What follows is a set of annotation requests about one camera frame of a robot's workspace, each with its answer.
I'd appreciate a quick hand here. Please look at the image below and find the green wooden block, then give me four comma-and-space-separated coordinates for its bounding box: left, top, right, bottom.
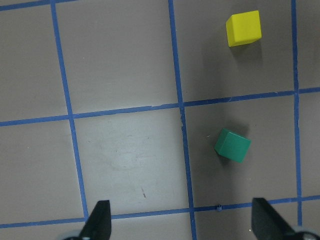
214, 128, 252, 163

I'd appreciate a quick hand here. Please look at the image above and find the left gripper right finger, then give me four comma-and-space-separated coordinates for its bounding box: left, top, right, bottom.
251, 197, 320, 240

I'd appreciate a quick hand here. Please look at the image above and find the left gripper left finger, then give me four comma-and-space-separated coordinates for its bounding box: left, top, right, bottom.
65, 200, 112, 240

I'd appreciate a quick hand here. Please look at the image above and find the yellow wooden block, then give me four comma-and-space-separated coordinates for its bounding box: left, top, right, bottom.
225, 10, 262, 47

